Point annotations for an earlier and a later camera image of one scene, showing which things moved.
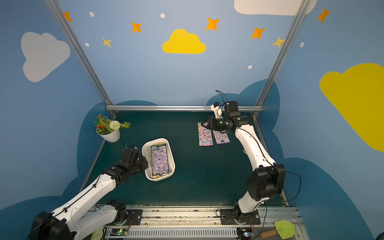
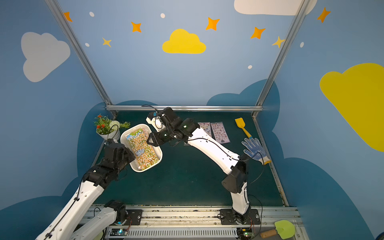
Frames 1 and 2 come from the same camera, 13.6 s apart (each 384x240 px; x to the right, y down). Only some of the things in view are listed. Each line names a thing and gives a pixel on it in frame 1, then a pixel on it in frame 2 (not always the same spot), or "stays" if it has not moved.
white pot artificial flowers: [109, 130] stays
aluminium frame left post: [61, 18] stays
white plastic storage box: [159, 153] → [146, 155]
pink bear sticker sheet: [221, 138] stays
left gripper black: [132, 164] → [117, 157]
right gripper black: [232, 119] → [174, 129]
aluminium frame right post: [282, 51] stays
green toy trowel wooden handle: [286, 229] stays
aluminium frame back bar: [176, 108] stays
